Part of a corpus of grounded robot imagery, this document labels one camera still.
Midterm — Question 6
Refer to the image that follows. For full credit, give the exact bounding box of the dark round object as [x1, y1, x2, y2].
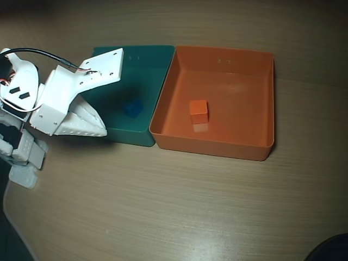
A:
[307, 233, 348, 261]

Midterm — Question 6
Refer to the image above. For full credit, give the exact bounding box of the black camera cable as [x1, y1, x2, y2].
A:
[0, 47, 82, 70]

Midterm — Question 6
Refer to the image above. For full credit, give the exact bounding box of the orange-red cube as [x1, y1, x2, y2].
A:
[189, 99, 209, 125]

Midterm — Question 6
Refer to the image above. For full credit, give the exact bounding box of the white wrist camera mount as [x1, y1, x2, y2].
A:
[72, 47, 125, 92]

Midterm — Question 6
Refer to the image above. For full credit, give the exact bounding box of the white robot base clamp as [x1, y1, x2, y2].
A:
[9, 163, 38, 189]

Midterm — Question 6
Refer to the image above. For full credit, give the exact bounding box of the orange plastic box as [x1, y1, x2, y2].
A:
[148, 45, 275, 161]

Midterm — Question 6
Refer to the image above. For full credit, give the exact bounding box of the blue cube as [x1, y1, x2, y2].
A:
[122, 98, 144, 119]

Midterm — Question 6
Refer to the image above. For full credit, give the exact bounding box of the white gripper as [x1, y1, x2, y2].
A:
[29, 65, 108, 138]

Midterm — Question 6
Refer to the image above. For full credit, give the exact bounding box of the teal plastic box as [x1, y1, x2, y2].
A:
[77, 45, 175, 148]

